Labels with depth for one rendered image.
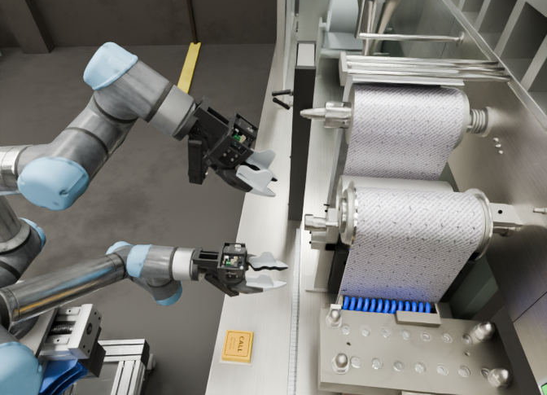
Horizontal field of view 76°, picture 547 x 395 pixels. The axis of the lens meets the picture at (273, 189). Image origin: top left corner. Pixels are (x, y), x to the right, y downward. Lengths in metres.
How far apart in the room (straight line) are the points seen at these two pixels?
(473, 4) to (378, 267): 0.82
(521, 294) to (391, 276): 0.24
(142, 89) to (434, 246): 0.60
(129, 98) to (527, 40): 0.84
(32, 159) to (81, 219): 2.12
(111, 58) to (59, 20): 4.62
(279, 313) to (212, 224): 1.44
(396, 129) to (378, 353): 0.49
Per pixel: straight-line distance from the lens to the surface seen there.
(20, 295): 0.85
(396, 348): 0.88
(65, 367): 1.34
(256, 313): 1.01
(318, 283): 1.01
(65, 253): 2.55
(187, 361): 1.96
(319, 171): 1.37
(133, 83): 0.57
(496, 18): 1.13
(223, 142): 0.58
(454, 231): 0.75
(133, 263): 0.86
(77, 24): 5.12
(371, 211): 0.70
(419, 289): 0.90
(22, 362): 0.70
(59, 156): 0.57
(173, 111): 0.57
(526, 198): 0.83
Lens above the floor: 1.81
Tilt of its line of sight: 45 degrees down
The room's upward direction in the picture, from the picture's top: straight up
